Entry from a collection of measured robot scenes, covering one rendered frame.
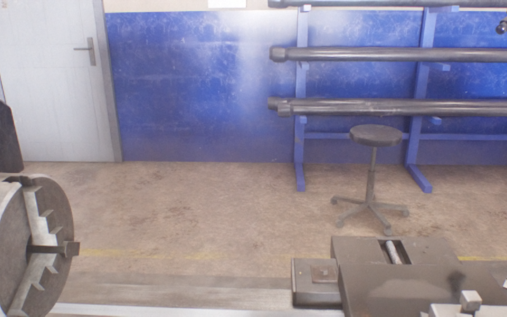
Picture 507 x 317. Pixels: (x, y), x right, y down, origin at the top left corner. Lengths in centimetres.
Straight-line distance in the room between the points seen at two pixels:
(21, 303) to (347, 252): 72
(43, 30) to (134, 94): 92
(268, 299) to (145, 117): 307
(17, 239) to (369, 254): 77
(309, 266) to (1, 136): 72
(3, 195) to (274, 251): 206
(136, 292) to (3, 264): 41
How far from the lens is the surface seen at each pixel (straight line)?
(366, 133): 276
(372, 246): 111
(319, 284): 96
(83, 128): 409
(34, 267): 74
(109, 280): 110
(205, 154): 387
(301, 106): 319
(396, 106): 332
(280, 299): 98
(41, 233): 74
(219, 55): 361
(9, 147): 96
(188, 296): 100
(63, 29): 395
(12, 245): 71
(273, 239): 270
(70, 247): 78
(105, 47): 381
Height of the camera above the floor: 148
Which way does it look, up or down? 22 degrees down
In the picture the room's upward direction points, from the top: 1 degrees counter-clockwise
